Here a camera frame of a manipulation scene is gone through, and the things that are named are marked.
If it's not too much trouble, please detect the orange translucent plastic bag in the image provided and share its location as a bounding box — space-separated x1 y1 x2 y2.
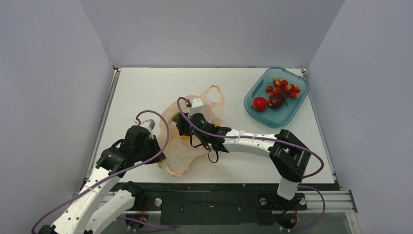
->
157 85 225 176

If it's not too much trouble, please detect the red fake apple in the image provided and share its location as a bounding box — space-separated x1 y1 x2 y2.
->
251 97 267 112

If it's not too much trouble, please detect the dark purple fake fruit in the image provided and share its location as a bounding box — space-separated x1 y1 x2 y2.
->
267 94 285 109

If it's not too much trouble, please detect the red fake grape bunch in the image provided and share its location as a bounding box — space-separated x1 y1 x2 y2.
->
265 77 301 99

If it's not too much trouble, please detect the yellow green fake mango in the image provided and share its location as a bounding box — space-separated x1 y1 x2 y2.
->
172 113 183 125

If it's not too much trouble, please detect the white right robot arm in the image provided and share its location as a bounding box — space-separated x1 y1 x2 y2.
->
176 113 311 208

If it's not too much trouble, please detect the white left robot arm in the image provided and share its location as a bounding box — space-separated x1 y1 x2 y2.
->
38 119 165 234

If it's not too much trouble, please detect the teal plastic tray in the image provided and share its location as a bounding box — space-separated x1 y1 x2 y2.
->
244 67 310 128

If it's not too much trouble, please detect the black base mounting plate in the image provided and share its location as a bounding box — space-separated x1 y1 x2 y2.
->
80 182 339 226

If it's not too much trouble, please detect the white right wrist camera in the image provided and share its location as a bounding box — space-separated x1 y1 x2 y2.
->
188 98 204 118

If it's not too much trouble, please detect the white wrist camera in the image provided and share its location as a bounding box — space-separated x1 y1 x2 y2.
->
134 119 155 139
188 98 204 118

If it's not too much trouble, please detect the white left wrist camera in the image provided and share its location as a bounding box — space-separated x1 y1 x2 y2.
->
134 119 155 139

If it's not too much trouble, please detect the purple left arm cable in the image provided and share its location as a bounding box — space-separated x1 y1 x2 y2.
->
31 110 180 234

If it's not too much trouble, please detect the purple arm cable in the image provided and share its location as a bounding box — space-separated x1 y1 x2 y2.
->
31 110 180 234
176 97 326 233

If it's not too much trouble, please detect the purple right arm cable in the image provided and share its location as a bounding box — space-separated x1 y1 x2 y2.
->
176 97 326 233

